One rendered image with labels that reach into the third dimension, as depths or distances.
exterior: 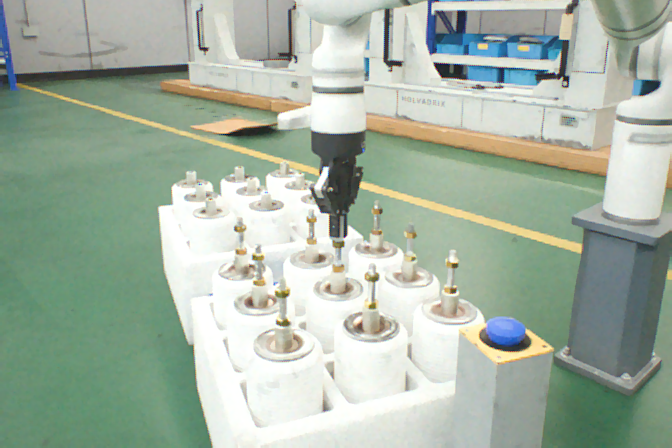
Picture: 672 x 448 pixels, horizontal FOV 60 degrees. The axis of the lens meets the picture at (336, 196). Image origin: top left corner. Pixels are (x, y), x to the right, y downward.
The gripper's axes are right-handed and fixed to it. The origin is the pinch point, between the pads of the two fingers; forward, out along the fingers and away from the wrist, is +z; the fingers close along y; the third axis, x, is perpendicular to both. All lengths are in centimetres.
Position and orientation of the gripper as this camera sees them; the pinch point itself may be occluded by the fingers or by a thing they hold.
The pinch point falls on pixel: (338, 225)
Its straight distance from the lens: 83.4
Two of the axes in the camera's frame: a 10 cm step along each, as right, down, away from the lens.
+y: 4.4, -2.6, 8.6
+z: 0.0, 9.6, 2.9
